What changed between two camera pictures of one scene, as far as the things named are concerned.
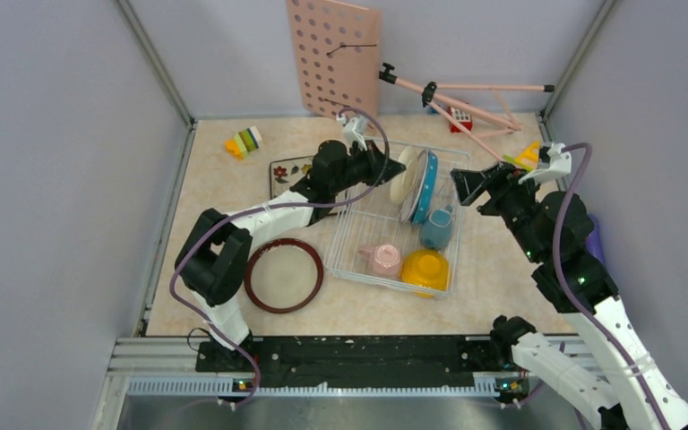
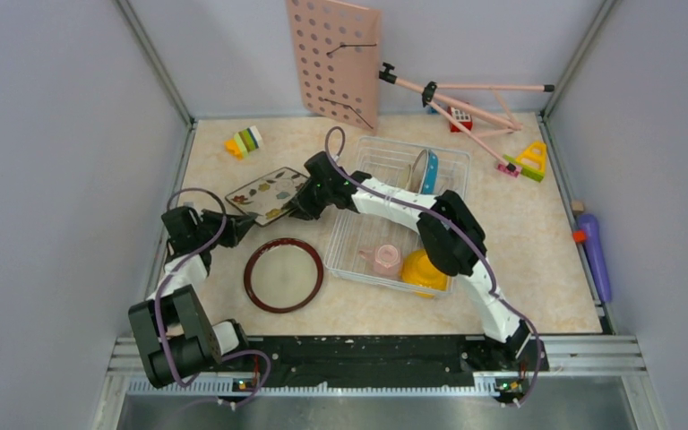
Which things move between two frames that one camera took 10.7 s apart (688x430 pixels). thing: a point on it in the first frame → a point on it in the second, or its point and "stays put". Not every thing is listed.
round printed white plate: [414, 189] stays put
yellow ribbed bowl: [425, 271] stays put
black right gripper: [502, 179] → [305, 210]
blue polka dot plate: [427, 193] stays put
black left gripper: [380, 167] → [236, 227]
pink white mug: [387, 259] stays put
